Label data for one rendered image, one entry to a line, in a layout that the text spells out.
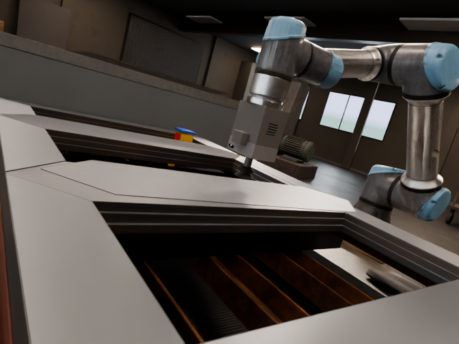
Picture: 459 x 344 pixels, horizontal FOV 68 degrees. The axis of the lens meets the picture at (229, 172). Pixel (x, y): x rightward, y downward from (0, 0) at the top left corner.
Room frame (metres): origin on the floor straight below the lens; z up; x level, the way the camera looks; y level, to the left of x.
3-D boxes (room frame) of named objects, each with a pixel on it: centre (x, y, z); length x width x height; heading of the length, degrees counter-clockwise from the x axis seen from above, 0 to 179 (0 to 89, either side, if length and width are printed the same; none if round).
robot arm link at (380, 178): (1.19, -0.54, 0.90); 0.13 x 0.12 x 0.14; 34
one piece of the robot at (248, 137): (0.69, -0.02, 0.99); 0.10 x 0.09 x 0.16; 129
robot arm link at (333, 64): (0.76, -0.11, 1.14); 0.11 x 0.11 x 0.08; 34
